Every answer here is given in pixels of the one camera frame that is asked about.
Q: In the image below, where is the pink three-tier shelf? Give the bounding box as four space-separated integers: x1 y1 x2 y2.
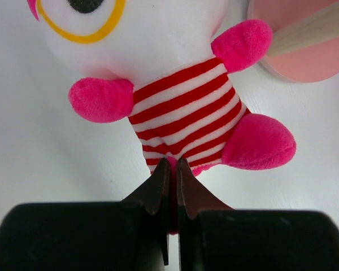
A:
247 0 339 83

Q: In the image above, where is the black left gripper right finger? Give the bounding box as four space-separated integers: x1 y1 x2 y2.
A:
176 159 339 270

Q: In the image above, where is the white pink glasses plush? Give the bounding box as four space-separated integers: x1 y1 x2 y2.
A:
27 0 297 235

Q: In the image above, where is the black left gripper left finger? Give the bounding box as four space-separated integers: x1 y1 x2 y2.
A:
0 159 171 270

